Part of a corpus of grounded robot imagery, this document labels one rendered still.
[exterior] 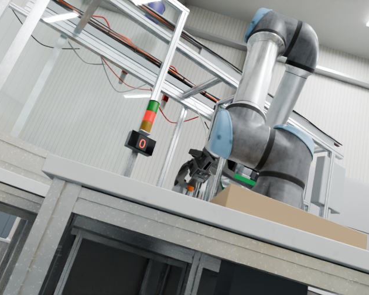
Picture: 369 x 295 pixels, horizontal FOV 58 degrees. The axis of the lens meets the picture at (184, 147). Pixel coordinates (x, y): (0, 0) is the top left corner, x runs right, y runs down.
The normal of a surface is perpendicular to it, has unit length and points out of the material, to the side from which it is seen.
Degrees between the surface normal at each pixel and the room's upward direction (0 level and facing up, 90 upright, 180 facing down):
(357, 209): 90
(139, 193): 90
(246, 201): 90
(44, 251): 90
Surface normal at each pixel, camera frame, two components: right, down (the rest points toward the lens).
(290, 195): 0.37, -0.47
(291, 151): 0.05, -0.26
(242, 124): 0.11, -0.50
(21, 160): 0.54, -0.14
